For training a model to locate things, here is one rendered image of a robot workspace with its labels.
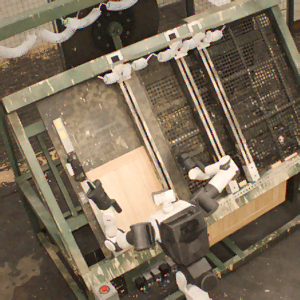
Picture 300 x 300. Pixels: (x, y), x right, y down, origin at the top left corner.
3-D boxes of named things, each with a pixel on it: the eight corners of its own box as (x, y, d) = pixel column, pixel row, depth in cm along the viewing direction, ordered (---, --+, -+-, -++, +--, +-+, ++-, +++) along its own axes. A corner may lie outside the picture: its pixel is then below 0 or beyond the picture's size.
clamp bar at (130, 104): (173, 223, 360) (188, 226, 338) (101, 59, 348) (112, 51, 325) (185, 216, 364) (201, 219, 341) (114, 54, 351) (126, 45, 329)
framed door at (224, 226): (198, 250, 421) (200, 251, 419) (195, 200, 386) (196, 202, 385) (283, 199, 452) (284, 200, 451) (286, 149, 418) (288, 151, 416)
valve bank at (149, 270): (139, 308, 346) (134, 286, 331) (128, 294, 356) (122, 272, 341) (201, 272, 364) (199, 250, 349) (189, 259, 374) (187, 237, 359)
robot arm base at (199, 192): (215, 204, 322) (222, 204, 311) (201, 219, 319) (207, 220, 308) (199, 187, 321) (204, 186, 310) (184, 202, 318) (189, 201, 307)
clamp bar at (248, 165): (246, 182, 382) (264, 182, 360) (181, 28, 370) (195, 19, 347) (256, 176, 386) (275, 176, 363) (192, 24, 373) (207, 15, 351)
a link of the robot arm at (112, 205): (96, 194, 305) (104, 207, 312) (95, 209, 297) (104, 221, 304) (114, 189, 302) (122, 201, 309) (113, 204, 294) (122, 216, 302)
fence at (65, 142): (113, 256, 344) (115, 257, 340) (51, 121, 334) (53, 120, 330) (120, 252, 346) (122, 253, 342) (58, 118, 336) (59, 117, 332)
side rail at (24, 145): (78, 272, 341) (82, 275, 330) (5, 116, 329) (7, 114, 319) (85, 268, 343) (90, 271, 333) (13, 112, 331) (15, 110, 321)
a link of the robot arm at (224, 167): (234, 155, 318) (211, 181, 311) (246, 171, 322) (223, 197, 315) (223, 155, 328) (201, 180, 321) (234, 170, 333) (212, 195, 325)
